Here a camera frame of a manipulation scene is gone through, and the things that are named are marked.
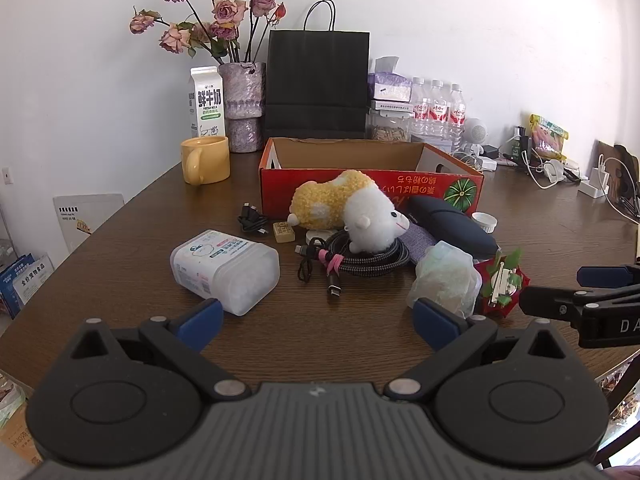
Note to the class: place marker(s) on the yellow ceramic mug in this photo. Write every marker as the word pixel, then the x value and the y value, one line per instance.
pixel 210 165

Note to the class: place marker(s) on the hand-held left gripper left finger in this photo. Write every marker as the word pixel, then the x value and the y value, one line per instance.
pixel 200 322

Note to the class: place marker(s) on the navy glasses case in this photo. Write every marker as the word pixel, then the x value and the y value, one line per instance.
pixel 450 220

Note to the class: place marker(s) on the yellow white plush sheep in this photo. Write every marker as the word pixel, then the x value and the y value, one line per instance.
pixel 370 220

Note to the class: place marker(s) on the pale printed packet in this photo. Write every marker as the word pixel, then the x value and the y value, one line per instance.
pixel 12 410

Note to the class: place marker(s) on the yellow snack packet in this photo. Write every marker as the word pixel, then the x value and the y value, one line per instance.
pixel 547 140

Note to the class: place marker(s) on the white sign board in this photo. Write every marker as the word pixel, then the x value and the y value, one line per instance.
pixel 95 210

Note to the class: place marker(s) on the white flat charger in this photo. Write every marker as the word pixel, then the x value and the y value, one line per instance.
pixel 487 164

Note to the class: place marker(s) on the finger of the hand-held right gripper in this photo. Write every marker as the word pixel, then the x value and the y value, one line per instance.
pixel 602 275
pixel 545 302

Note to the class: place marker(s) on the white green milk carton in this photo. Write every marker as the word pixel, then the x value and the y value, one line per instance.
pixel 206 105

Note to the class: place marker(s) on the white bottle cap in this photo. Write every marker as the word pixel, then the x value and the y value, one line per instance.
pixel 484 220

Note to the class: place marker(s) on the black power adapter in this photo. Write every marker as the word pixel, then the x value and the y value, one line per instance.
pixel 492 151

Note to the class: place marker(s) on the clear plastic bag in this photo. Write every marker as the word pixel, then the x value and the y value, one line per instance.
pixel 445 280

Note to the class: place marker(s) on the white wall outlet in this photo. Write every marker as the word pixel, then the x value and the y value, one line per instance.
pixel 6 175

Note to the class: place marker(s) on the white robot figure speaker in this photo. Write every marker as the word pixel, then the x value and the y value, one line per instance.
pixel 475 130

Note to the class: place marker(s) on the purple tissue pack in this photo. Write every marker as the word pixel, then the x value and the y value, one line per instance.
pixel 387 87

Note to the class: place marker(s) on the flat white box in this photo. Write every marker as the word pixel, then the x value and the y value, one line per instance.
pixel 390 108

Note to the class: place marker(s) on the black paper bag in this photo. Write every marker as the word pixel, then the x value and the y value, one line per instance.
pixel 315 80

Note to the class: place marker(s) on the purple textured vase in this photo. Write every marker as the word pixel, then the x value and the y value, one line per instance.
pixel 242 92

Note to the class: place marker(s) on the clear container of seeds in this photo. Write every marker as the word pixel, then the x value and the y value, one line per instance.
pixel 390 132

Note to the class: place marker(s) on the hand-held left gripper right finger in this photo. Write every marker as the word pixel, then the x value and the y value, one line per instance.
pixel 435 325

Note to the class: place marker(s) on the dried pink rose bouquet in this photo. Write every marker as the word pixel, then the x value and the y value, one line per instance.
pixel 225 10

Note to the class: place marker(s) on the purple woven pouch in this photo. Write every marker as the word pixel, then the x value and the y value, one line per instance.
pixel 417 242

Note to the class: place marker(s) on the small tan block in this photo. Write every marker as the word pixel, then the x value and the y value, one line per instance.
pixel 283 231

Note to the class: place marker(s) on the white plug adapter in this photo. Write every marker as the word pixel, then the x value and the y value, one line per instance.
pixel 554 171

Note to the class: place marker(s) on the red cardboard box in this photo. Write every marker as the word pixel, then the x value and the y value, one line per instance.
pixel 430 180

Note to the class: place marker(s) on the red rose ornament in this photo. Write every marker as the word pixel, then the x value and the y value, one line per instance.
pixel 500 282

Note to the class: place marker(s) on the small green spray bottle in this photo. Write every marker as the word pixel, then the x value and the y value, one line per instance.
pixel 516 149

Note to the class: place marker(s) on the blue booklets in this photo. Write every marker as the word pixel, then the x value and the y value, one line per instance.
pixel 30 280

